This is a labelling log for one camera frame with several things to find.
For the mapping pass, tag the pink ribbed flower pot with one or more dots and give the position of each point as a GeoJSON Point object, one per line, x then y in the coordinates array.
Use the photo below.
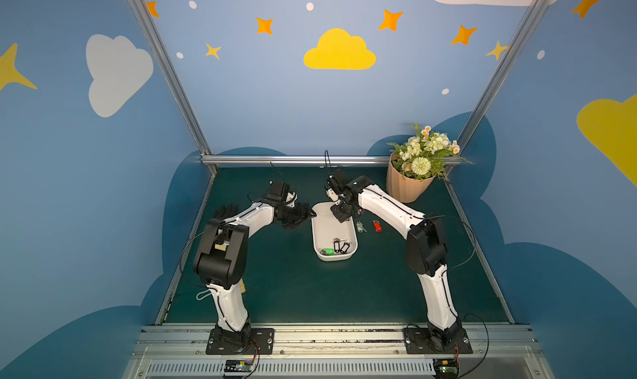
{"type": "Point", "coordinates": [402, 188]}

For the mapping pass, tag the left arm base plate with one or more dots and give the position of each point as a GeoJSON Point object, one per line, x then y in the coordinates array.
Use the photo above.
{"type": "Point", "coordinates": [224, 342]}

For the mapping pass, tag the bright green tag key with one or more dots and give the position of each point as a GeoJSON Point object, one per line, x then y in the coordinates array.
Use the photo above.
{"type": "Point", "coordinates": [327, 252]}

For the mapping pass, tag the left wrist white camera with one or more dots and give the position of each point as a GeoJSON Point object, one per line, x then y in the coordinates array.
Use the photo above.
{"type": "Point", "coordinates": [291, 199]}

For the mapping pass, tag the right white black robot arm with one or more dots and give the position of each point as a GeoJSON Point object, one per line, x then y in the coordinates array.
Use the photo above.
{"type": "Point", "coordinates": [425, 253]}

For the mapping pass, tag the orange tag key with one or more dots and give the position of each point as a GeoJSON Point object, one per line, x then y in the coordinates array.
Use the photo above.
{"type": "Point", "coordinates": [377, 225]}

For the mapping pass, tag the rear aluminium frame bar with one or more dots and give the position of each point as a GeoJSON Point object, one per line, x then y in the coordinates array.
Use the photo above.
{"type": "Point", "coordinates": [291, 160]}

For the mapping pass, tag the right green circuit board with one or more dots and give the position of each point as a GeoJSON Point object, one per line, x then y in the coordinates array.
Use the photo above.
{"type": "Point", "coordinates": [446, 368]}

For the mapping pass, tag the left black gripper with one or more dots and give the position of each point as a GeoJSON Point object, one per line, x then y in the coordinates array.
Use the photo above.
{"type": "Point", "coordinates": [294, 215]}

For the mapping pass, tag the white oval storage box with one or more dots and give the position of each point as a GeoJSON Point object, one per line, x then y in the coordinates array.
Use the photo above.
{"type": "Point", "coordinates": [325, 227]}

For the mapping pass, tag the light green tag key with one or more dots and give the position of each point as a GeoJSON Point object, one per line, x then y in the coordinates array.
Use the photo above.
{"type": "Point", "coordinates": [359, 226]}

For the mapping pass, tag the aluminium frame post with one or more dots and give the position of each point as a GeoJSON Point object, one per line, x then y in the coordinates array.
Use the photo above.
{"type": "Point", "coordinates": [531, 19]}
{"type": "Point", "coordinates": [161, 54]}

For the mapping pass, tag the wrist white camera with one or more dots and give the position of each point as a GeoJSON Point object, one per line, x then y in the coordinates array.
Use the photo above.
{"type": "Point", "coordinates": [331, 194]}
{"type": "Point", "coordinates": [291, 199]}

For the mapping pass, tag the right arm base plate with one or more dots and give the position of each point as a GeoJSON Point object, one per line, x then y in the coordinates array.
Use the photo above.
{"type": "Point", "coordinates": [423, 341]}

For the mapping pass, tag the green circuit board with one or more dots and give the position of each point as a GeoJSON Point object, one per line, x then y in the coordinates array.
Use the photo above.
{"type": "Point", "coordinates": [446, 368]}
{"type": "Point", "coordinates": [237, 367]}

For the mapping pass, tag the front aluminium rail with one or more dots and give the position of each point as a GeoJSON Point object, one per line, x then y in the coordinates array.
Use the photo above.
{"type": "Point", "coordinates": [337, 351]}

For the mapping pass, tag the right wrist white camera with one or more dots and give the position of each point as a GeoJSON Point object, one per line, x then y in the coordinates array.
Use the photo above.
{"type": "Point", "coordinates": [331, 194]}

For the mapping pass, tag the left aluminium frame post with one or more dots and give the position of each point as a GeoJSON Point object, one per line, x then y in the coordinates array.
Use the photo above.
{"type": "Point", "coordinates": [161, 54]}

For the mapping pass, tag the white green artificial flowers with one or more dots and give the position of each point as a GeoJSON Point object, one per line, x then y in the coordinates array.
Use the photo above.
{"type": "Point", "coordinates": [423, 156]}

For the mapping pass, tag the black glove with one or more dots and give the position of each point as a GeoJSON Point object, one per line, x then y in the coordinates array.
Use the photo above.
{"type": "Point", "coordinates": [225, 212]}

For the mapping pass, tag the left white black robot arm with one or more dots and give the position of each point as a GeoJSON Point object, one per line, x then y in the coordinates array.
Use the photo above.
{"type": "Point", "coordinates": [221, 260]}

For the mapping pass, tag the left green circuit board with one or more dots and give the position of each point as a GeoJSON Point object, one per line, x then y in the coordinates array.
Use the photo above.
{"type": "Point", "coordinates": [237, 367]}

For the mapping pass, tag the right aluminium frame post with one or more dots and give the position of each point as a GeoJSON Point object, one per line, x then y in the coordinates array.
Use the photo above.
{"type": "Point", "coordinates": [531, 19]}

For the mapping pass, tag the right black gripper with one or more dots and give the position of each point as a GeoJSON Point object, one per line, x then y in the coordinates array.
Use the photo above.
{"type": "Point", "coordinates": [341, 211]}

